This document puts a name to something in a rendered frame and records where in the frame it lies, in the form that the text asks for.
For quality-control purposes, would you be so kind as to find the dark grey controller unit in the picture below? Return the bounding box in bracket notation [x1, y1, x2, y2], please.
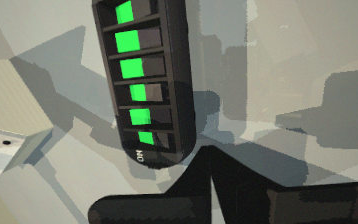
[92, 0, 197, 170]

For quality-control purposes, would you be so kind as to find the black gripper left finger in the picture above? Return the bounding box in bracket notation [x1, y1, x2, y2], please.
[88, 146, 212, 224]

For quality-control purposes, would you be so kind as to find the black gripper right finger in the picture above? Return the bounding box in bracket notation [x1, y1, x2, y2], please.
[208, 145, 358, 224]

